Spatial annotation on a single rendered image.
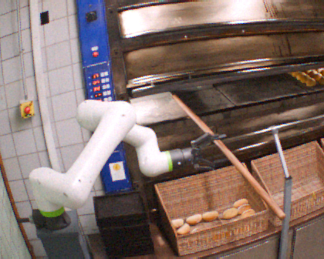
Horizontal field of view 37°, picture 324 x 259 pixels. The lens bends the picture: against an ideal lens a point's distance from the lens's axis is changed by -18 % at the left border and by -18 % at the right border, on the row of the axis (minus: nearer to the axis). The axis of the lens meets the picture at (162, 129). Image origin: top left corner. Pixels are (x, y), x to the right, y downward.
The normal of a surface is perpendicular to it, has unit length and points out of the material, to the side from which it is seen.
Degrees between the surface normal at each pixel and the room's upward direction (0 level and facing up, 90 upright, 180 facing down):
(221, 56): 70
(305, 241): 91
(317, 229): 91
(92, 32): 90
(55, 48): 90
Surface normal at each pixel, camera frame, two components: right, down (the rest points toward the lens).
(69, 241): 0.15, 0.33
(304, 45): 0.15, -0.02
